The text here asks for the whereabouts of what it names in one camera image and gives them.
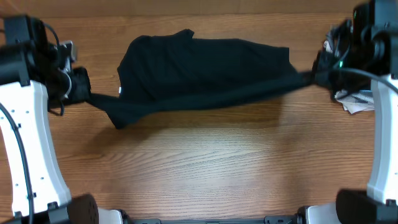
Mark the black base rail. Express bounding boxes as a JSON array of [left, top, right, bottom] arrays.
[[118, 205, 340, 224]]

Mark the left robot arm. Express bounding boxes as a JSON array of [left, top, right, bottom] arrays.
[[1, 15, 100, 223]]

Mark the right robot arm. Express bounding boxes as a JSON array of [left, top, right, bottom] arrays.
[[297, 0, 397, 223]]

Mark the black t-shirt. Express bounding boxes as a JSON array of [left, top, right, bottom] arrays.
[[90, 29, 312, 129]]

